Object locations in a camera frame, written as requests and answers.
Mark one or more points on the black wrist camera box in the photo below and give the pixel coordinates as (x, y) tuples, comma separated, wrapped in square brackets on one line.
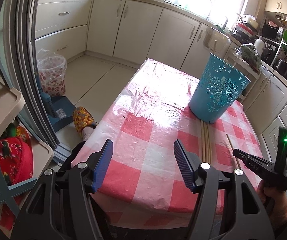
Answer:
[(281, 157)]

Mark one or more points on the stacked bowls and dishes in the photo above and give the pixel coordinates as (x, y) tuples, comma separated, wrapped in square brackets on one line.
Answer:
[(245, 28)]

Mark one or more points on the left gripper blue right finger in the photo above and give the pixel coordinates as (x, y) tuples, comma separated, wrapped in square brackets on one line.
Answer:
[(188, 164)]

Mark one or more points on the blue dustpan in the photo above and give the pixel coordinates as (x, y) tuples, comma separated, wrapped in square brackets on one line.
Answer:
[(59, 110)]

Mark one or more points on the floral lined trash bin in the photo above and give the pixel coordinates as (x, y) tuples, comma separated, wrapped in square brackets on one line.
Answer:
[(51, 69)]

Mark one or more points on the red white checkered tablecloth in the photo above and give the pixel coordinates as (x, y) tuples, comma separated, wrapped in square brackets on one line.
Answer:
[(143, 187)]

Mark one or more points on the teal perforated plastic bin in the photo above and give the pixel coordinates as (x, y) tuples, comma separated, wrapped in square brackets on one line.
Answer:
[(219, 87)]

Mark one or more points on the right hand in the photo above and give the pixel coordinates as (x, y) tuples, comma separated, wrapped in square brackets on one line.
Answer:
[(278, 215)]

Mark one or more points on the hanging white waste bin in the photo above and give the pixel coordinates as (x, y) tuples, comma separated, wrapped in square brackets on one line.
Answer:
[(223, 41)]

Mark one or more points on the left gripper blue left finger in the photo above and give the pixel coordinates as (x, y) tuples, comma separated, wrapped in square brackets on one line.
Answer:
[(100, 164)]

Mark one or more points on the white tiered kitchen cart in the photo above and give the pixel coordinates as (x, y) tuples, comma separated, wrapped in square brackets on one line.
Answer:
[(245, 69)]

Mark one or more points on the red woven hat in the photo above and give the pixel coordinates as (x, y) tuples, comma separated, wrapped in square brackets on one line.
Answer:
[(16, 160)]

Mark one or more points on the white thermos jug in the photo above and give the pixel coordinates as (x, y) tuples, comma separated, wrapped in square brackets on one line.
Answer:
[(260, 45)]

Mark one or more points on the yellow patterned slipper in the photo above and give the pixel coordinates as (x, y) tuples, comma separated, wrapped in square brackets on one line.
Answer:
[(82, 119)]

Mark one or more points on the black microwave oven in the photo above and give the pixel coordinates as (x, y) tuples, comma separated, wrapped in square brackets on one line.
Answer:
[(272, 33)]

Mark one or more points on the green bagged vegetables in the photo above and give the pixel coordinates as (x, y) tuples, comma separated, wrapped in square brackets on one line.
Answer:
[(250, 54)]

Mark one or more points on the beige shelf rack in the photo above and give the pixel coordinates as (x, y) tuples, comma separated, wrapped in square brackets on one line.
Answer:
[(12, 197)]

